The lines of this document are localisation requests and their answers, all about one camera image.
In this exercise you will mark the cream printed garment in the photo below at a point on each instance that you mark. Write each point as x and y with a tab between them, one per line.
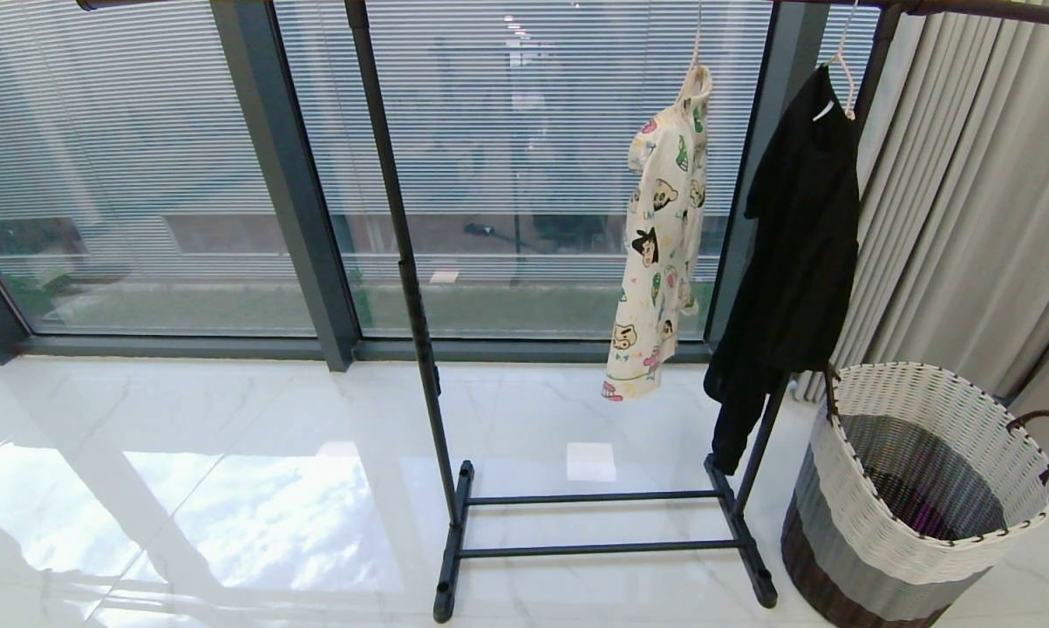
664	244

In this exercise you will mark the black short-sleeved shirt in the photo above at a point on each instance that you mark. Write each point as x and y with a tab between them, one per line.
794	262

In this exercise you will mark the pink clothes hanger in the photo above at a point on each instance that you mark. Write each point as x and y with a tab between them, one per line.
697	39
845	70

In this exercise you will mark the black clothes rack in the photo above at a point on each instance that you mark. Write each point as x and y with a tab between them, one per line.
594	497

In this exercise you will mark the white laundry basket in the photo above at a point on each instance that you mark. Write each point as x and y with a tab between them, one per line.
916	401

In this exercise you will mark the window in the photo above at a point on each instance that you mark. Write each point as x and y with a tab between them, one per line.
533	131

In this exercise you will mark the beige curtain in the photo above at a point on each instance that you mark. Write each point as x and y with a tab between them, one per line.
969	192

